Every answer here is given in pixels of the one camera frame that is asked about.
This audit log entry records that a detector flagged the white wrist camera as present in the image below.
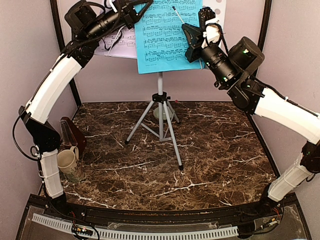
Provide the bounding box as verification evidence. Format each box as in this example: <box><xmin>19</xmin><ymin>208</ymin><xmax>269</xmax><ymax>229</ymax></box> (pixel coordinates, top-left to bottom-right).
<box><xmin>201</xmin><ymin>17</ymin><xmax>224</xmax><ymax>49</ymax></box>
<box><xmin>104</xmin><ymin>0</ymin><xmax>120</xmax><ymax>13</ymax></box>

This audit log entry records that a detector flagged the cream ceramic mug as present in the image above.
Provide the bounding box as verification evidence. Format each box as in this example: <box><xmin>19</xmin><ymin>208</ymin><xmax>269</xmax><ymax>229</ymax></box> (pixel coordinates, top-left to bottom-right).
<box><xmin>57</xmin><ymin>146</ymin><xmax>85</xmax><ymax>183</ymax></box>

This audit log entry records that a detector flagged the brown wooden metronome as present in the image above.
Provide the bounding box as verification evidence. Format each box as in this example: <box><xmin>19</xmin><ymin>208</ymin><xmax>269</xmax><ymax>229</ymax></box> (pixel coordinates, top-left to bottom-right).
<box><xmin>60</xmin><ymin>116</ymin><xmax>87</xmax><ymax>155</ymax></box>

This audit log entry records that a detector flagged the grey slotted cable duct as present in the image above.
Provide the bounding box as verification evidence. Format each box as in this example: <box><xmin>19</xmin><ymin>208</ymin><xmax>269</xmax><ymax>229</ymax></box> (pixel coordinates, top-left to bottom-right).
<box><xmin>31</xmin><ymin>213</ymin><xmax>239</xmax><ymax>240</ymax></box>

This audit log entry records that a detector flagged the white perforated music stand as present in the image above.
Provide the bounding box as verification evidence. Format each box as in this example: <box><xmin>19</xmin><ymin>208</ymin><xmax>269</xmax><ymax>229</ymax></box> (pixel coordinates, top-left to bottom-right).
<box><xmin>99</xmin><ymin>0</ymin><xmax>227</xmax><ymax>171</ymax></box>

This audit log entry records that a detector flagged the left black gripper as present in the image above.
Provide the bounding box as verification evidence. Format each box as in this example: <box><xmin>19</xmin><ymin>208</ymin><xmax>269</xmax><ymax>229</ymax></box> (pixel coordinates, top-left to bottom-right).
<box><xmin>85</xmin><ymin>0</ymin><xmax>154</xmax><ymax>40</ymax></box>

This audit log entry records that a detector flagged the purple sheet music page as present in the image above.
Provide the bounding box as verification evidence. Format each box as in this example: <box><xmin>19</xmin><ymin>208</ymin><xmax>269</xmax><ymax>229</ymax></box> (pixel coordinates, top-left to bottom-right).
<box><xmin>94</xmin><ymin>26</ymin><xmax>137</xmax><ymax>59</ymax></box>

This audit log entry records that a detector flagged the blue sheet music page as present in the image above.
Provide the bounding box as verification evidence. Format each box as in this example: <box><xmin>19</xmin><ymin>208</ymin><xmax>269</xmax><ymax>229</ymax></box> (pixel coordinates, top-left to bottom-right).
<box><xmin>134</xmin><ymin>0</ymin><xmax>203</xmax><ymax>74</ymax></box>

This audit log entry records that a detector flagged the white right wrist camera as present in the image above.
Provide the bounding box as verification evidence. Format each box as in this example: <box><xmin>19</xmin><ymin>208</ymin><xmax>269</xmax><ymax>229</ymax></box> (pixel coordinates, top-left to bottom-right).
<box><xmin>201</xmin><ymin>17</ymin><xmax>224</xmax><ymax>49</ymax></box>

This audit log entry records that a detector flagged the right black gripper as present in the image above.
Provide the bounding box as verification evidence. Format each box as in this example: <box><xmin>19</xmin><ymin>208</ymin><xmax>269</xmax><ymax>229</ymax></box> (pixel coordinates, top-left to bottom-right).
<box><xmin>181</xmin><ymin>22</ymin><xmax>238</xmax><ymax>86</ymax></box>

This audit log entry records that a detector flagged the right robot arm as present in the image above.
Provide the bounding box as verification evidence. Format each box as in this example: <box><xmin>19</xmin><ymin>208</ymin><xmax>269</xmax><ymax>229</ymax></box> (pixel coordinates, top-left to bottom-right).
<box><xmin>182</xmin><ymin>7</ymin><xmax>320</xmax><ymax>217</ymax></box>

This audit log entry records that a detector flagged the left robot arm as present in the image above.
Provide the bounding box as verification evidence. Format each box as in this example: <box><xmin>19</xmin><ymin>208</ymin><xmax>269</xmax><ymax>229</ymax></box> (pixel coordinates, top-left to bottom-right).
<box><xmin>19</xmin><ymin>0</ymin><xmax>153</xmax><ymax>199</ymax></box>

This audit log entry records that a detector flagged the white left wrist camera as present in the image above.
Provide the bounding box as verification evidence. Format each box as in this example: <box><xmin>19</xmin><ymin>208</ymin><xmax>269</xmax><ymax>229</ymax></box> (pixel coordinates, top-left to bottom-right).
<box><xmin>104</xmin><ymin>0</ymin><xmax>120</xmax><ymax>13</ymax></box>

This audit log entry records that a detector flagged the pale green round dish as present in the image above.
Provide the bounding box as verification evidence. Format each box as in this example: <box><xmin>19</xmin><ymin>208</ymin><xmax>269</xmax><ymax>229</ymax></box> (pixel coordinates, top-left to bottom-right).
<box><xmin>153</xmin><ymin>106</ymin><xmax>176</xmax><ymax>121</ymax></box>

